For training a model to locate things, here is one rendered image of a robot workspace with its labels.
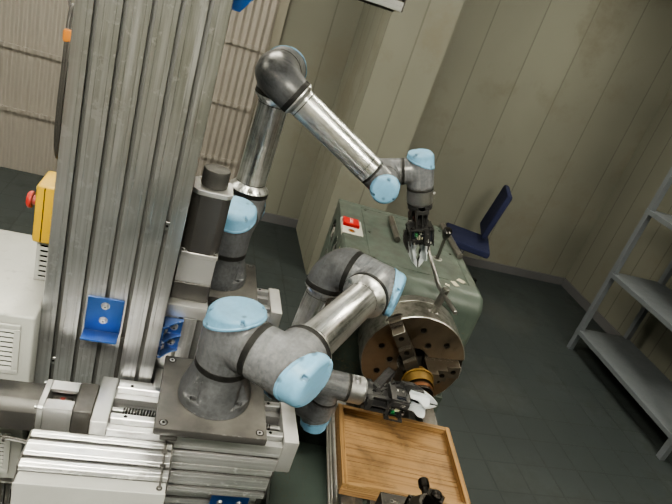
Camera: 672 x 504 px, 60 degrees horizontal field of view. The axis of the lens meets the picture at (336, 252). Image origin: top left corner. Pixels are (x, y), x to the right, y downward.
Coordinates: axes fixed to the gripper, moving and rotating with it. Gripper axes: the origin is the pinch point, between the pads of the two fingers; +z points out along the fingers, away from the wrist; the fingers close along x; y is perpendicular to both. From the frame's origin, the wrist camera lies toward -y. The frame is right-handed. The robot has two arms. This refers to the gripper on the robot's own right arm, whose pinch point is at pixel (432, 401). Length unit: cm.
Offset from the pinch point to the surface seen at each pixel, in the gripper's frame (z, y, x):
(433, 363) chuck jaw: 1.8, -13.8, 3.3
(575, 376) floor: 197, -210, -108
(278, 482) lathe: -30, -12, -54
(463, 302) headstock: 11.1, -33.3, 15.5
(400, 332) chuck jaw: -11.6, -13.0, 11.3
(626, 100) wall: 223, -373, 75
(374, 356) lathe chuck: -14.8, -16.6, -1.1
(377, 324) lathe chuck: -16.9, -19.2, 8.3
